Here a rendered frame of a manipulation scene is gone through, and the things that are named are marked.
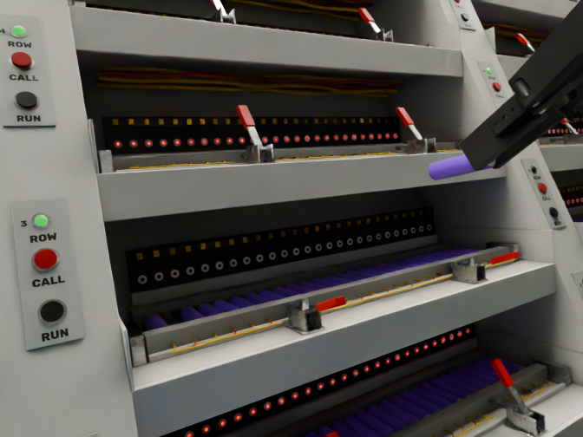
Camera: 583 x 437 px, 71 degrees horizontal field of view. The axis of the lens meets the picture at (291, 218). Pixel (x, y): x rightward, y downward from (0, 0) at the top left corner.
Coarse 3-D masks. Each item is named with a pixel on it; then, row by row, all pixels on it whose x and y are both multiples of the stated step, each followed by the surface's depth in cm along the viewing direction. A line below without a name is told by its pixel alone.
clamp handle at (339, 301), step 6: (306, 300) 43; (330, 300) 38; (336, 300) 37; (342, 300) 38; (306, 306) 43; (318, 306) 40; (324, 306) 39; (330, 306) 38; (336, 306) 37; (306, 312) 42
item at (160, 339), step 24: (432, 264) 58; (336, 288) 50; (360, 288) 51; (384, 288) 53; (408, 288) 53; (240, 312) 44; (264, 312) 45; (144, 336) 39; (168, 336) 40; (192, 336) 41; (216, 336) 41
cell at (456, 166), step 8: (440, 160) 41; (448, 160) 40; (456, 160) 39; (464, 160) 38; (432, 168) 41; (440, 168) 40; (448, 168) 39; (456, 168) 39; (464, 168) 38; (472, 168) 37; (432, 176) 41; (440, 176) 41; (448, 176) 40
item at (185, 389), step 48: (432, 240) 76; (480, 240) 73; (528, 240) 65; (192, 288) 55; (432, 288) 55; (480, 288) 54; (528, 288) 59; (288, 336) 42; (336, 336) 43; (384, 336) 46; (432, 336) 50; (144, 384) 34; (192, 384) 35; (240, 384) 38; (288, 384) 40; (144, 432) 34
